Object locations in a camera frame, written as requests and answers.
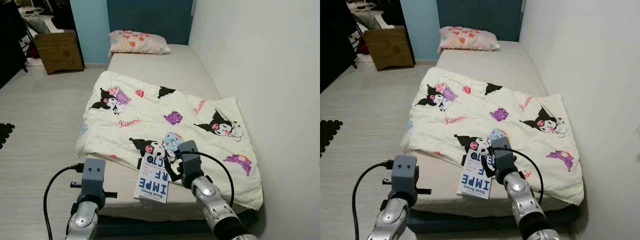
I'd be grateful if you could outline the brown cardboard box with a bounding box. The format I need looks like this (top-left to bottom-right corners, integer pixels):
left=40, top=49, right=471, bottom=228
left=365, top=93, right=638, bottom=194
left=363, top=26, right=416, bottom=71
left=34, top=30, right=85, bottom=75

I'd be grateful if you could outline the black foam puzzle mat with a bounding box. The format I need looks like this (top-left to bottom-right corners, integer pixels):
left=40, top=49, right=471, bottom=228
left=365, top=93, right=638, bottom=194
left=320, top=119, right=343, bottom=158
left=0, top=123, right=16, bottom=149

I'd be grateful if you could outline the white printed card pack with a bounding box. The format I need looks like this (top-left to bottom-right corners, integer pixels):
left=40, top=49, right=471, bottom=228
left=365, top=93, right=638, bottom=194
left=456, top=147, right=496, bottom=200
left=134, top=150, right=173, bottom=204

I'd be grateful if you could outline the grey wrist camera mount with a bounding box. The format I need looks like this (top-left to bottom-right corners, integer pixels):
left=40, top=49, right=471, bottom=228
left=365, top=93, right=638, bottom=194
left=391, top=154, right=418, bottom=198
left=81, top=158, right=107, bottom=201
left=492, top=137, right=517, bottom=178
left=177, top=140, right=203, bottom=183

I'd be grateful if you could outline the cream cartoon print blanket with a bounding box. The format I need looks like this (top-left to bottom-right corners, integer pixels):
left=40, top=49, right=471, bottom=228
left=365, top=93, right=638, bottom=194
left=75, top=70, right=264, bottom=211
left=401, top=66, right=585, bottom=206

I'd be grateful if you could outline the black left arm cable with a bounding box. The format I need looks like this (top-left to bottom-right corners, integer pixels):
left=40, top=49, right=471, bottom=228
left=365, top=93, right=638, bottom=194
left=352, top=160, right=394, bottom=240
left=43, top=163, right=85, bottom=240

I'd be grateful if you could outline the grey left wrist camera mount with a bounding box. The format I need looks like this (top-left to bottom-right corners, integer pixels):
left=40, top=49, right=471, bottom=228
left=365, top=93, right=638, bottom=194
left=391, top=154, right=418, bottom=198
left=81, top=158, right=107, bottom=201

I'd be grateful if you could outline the dark teal upholstered headboard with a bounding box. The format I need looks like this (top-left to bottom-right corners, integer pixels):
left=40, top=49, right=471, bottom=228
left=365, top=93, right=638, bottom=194
left=106, top=0, right=195, bottom=46
left=436, top=0, right=523, bottom=42

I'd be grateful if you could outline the beige mattress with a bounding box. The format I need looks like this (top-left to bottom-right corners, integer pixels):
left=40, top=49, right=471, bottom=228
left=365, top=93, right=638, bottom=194
left=82, top=44, right=261, bottom=223
left=407, top=40, right=583, bottom=216

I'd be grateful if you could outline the pink pillow with orange prints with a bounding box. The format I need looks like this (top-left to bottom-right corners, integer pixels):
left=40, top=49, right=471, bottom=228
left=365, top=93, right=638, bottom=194
left=108, top=30, right=171, bottom=57
left=438, top=26, right=501, bottom=53

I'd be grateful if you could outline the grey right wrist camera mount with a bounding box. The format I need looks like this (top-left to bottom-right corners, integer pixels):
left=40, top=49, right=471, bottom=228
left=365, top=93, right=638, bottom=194
left=492, top=137, right=517, bottom=178
left=177, top=140, right=203, bottom=183

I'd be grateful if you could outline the grey bag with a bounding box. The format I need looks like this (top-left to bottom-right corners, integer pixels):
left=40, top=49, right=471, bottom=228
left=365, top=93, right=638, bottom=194
left=22, top=14, right=51, bottom=35
left=356, top=10, right=382, bottom=30

